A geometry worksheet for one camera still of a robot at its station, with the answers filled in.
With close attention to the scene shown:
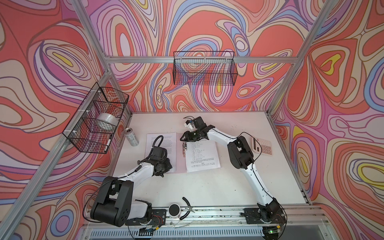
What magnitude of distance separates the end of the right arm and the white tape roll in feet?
1.34

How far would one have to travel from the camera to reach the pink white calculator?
3.21ft

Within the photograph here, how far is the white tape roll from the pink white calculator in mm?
839
